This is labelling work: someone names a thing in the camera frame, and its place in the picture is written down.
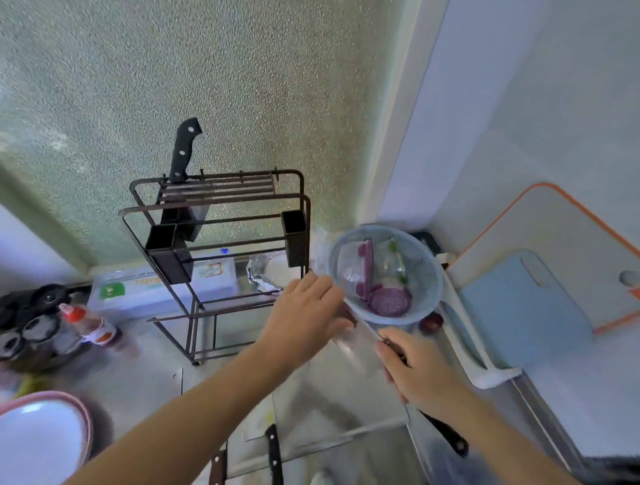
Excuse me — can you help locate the clear plastic container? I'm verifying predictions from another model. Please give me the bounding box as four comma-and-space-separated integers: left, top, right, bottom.
339, 242, 368, 296

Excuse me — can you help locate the brown riveted knife handle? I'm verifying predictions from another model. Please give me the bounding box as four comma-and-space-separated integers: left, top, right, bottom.
208, 449, 229, 485

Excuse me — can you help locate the light blue colander basket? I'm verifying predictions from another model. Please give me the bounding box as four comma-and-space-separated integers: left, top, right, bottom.
328, 225, 445, 326

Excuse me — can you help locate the red capped sauce bottle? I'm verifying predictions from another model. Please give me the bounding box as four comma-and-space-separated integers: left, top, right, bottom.
58, 303, 121, 347

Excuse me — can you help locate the black metal knife rack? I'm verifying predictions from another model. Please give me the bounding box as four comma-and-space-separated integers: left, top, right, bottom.
119, 169, 312, 366

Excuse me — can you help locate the stainless steel cutting board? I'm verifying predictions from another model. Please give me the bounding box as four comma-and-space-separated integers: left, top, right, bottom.
180, 325, 412, 475

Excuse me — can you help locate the frosted glass window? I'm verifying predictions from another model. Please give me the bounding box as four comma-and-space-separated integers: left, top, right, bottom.
0, 0, 426, 273

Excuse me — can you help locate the blue cutting board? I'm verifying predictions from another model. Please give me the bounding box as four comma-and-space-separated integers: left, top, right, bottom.
459, 250, 597, 371

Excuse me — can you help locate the person's right hand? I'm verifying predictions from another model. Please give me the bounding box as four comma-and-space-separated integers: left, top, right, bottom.
375, 327, 477, 424

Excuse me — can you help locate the white cling film box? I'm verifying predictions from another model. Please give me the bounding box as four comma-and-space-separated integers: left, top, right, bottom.
87, 259, 239, 321

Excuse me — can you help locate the black spice jar set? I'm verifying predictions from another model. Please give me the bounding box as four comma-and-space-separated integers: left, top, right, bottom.
0, 283, 76, 373

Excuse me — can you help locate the purple container lid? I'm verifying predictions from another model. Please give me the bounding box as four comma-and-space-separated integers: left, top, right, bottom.
357, 239, 375, 300

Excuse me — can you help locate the black riveted knife handle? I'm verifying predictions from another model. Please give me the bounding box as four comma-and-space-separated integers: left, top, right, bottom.
264, 424, 285, 485

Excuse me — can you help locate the black handled cleaver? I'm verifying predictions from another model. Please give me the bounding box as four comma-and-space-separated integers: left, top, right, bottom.
156, 117, 211, 242

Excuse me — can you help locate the crumpled foil bowl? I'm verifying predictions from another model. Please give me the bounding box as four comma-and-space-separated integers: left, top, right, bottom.
245, 251, 302, 296

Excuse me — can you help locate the person's left hand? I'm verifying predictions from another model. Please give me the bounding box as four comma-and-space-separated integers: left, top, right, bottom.
257, 272, 358, 371

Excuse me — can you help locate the person's right forearm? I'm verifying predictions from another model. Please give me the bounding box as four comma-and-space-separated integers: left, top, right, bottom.
440, 395, 583, 485

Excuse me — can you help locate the pink rimmed white plate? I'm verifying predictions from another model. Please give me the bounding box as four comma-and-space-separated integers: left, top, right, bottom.
0, 390, 95, 485

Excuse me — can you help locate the person's left forearm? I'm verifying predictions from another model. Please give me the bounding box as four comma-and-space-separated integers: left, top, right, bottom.
65, 345, 288, 485

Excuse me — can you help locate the black handled kitchen knife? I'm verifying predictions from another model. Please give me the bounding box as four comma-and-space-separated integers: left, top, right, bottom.
334, 312, 470, 459

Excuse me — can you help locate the small dark red round object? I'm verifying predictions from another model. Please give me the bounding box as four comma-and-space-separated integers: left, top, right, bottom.
418, 312, 445, 335

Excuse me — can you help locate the white orange-rimmed cutting board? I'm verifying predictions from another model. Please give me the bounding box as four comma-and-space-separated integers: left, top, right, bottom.
446, 182, 640, 335

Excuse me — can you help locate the purple round strainer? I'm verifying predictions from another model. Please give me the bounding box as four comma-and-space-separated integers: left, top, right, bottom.
367, 286, 414, 318

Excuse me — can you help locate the black object behind basket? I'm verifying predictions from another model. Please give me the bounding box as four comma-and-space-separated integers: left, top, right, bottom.
409, 229, 444, 256

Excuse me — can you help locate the white cutting board stand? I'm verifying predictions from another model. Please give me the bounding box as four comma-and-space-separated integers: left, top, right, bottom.
435, 252, 524, 390

